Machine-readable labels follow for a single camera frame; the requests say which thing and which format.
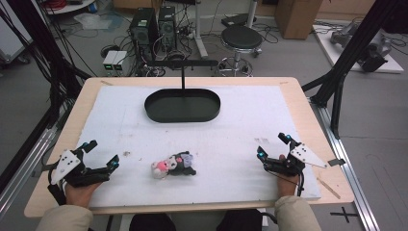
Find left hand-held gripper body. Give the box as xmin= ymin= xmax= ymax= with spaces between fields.
xmin=41 ymin=145 xmax=113 ymax=189

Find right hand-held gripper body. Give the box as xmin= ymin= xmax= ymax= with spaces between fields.
xmin=263 ymin=142 xmax=329 ymax=178

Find black and pink plush toy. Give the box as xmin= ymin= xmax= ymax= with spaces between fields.
xmin=150 ymin=150 xmax=197 ymax=180

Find person's left hand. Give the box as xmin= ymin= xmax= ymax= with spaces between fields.
xmin=64 ymin=181 xmax=104 ymax=209

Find person's right hand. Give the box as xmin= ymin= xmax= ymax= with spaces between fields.
xmin=276 ymin=154 xmax=301 ymax=198

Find white foam board mat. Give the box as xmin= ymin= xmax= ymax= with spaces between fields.
xmin=76 ymin=84 xmax=322 ymax=209

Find thin wooden stick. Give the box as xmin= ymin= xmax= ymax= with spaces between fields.
xmin=317 ymin=177 xmax=342 ymax=200

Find person's legs dark pants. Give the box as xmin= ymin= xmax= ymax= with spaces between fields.
xmin=128 ymin=209 xmax=265 ymax=231

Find white power supply box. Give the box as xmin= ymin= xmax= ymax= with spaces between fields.
xmin=112 ymin=50 xmax=129 ymax=72
xmin=102 ymin=50 xmax=119 ymax=72

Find black stand with oval tray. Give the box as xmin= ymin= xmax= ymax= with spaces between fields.
xmin=143 ymin=59 xmax=222 ymax=124

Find white floor platform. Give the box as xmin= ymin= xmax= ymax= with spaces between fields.
xmin=312 ymin=23 xmax=405 ymax=75

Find black round stool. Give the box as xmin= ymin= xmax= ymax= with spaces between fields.
xmin=217 ymin=24 xmax=265 ymax=78

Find brown cardboard box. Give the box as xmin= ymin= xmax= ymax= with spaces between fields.
xmin=274 ymin=0 xmax=324 ymax=40

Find grey robot device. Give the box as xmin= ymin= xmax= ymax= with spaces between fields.
xmin=329 ymin=21 xmax=393 ymax=73

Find flat black floor device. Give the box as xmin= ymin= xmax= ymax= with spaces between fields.
xmin=220 ymin=13 xmax=258 ymax=29

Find large black computer tower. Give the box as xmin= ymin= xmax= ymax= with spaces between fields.
xmin=129 ymin=7 xmax=161 ymax=63

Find white desk leg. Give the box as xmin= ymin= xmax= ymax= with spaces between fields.
xmin=191 ymin=0 xmax=210 ymax=60

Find white round table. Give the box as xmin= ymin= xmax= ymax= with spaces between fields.
xmin=42 ymin=0 xmax=98 ymax=16

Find slim black computer tower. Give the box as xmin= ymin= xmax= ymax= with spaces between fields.
xmin=158 ymin=5 xmax=178 ymax=53

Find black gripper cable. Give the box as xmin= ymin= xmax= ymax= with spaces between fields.
xmin=265 ymin=169 xmax=305 ymax=197

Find black gripper strap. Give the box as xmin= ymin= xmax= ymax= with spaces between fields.
xmin=47 ymin=183 xmax=67 ymax=207

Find aluminium rail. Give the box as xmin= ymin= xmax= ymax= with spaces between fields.
xmin=0 ymin=127 xmax=60 ymax=220
xmin=308 ymin=96 xmax=382 ymax=231

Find black metal frame strut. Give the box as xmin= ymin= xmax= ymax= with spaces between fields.
xmin=301 ymin=0 xmax=408 ymax=140
xmin=0 ymin=0 xmax=92 ymax=193

